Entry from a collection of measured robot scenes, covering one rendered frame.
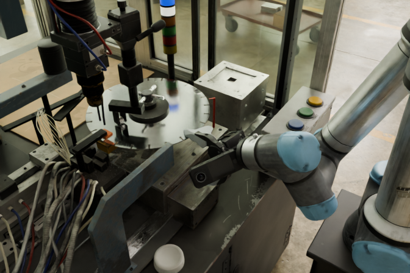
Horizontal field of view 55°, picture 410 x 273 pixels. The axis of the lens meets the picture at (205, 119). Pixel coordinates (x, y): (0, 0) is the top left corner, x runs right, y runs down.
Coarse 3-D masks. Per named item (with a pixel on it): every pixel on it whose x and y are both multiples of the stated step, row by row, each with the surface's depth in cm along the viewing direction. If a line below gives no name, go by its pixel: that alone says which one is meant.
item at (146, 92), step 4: (152, 88) 105; (140, 92) 103; (144, 92) 103; (148, 92) 103; (152, 92) 103; (144, 96) 102; (148, 96) 102; (152, 96) 102; (156, 96) 102; (160, 96) 102; (140, 100) 100; (144, 100) 101; (148, 100) 103; (152, 100) 104
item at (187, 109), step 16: (144, 80) 118; (160, 80) 118; (176, 80) 118; (112, 96) 111; (128, 96) 111; (176, 96) 111; (192, 96) 111; (96, 112) 105; (176, 112) 105; (192, 112) 105; (208, 112) 105; (96, 128) 99; (112, 128) 99; (128, 128) 99; (144, 128) 99; (160, 128) 99; (176, 128) 99; (192, 128) 99; (112, 144) 94; (128, 144) 94; (144, 144) 94; (160, 144) 94
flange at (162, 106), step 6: (156, 102) 105; (162, 102) 107; (150, 108) 103; (156, 108) 104; (162, 108) 104; (168, 108) 105; (132, 114) 102; (144, 114) 102; (150, 114) 102; (156, 114) 102; (162, 114) 102; (138, 120) 102; (144, 120) 101; (150, 120) 101
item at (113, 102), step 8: (128, 88) 93; (136, 88) 93; (136, 96) 94; (112, 104) 96; (120, 104) 96; (128, 104) 96; (136, 104) 95; (144, 104) 97; (112, 112) 98; (120, 112) 97; (128, 112) 96; (136, 112) 96
